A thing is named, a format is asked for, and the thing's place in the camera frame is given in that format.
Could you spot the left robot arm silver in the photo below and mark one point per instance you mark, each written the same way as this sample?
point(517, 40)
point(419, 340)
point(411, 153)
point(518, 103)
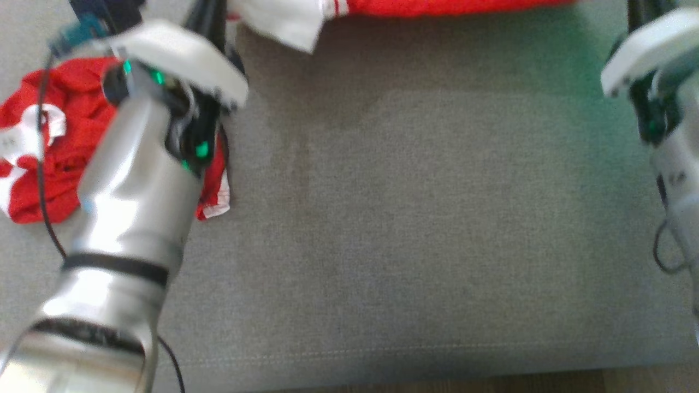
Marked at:
point(120, 229)

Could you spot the red and white striped garment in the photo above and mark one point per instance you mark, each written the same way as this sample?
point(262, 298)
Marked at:
point(437, 5)

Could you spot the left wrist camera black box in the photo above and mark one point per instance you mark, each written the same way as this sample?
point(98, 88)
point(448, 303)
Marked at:
point(106, 12)

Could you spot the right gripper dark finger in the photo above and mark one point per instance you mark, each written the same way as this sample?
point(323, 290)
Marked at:
point(662, 5)
point(636, 13)

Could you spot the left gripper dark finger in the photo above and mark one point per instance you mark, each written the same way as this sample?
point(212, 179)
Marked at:
point(217, 22)
point(195, 13)

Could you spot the grey sofa seat cushion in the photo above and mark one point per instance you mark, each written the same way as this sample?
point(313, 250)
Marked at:
point(409, 218)

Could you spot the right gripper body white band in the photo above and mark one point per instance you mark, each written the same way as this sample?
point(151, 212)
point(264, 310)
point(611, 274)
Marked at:
point(650, 49)

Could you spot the red shirt with white collar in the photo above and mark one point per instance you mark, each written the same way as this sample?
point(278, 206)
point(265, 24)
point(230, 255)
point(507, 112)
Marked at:
point(60, 158)

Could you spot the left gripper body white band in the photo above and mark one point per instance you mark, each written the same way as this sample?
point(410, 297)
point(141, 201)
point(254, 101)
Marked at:
point(180, 57)

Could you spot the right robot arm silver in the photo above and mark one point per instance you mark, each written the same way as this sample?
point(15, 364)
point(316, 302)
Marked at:
point(682, 164)

